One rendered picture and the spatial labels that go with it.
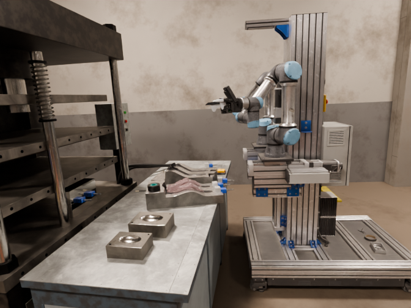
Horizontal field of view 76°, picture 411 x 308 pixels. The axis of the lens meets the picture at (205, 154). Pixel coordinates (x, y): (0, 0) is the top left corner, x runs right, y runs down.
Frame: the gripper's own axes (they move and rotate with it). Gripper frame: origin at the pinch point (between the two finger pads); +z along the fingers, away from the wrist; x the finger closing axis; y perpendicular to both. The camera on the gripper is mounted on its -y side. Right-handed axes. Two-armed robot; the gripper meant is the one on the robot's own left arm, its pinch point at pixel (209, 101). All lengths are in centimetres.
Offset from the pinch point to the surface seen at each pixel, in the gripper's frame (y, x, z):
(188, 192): 55, 16, 14
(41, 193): 41, 18, 94
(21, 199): 41, 7, 101
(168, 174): 48, 58, 16
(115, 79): -31, 76, 46
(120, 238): 63, -17, 58
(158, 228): 63, -14, 40
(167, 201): 59, 20, 27
